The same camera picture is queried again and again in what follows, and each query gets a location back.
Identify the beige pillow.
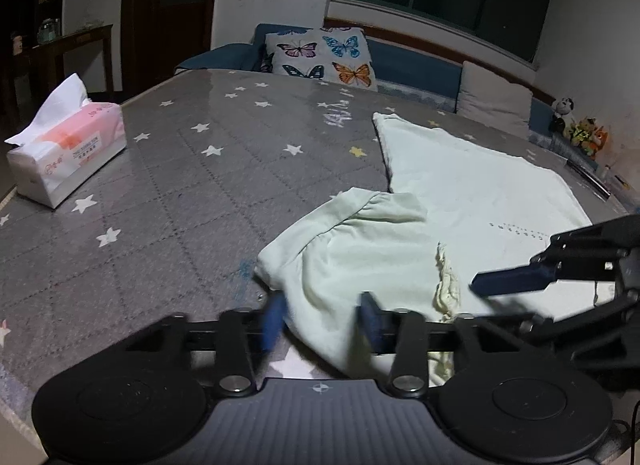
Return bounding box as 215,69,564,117
456,61,533,138

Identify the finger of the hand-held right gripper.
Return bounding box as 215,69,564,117
472,287,640,341
469,214,640,298

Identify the blue sofa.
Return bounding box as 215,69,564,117
173,22,616,180

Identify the dark wooden door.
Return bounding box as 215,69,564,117
121,0,223,96

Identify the butterfly print pillow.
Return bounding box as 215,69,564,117
260,27,378,92

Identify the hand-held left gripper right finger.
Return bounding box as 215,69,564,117
360,291,521,396

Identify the black remote control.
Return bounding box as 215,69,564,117
565,159,613,198

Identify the light green garment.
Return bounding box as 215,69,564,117
255,112,593,388

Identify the glass jar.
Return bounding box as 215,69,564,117
37,17,62,43

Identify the panda plush toy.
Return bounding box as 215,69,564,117
550,96,576,138

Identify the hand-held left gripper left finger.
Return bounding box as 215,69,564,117
120,295,288,398

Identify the thin black cable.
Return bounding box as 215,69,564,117
612,395,640,451

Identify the grey starred tablecloth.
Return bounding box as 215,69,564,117
0,67,640,426

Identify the pink white tissue pack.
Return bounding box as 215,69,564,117
5,72,128,209

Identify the orange fox plush toy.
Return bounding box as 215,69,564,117
587,125,611,160

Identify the wooden side table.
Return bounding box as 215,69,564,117
10,24,115,110

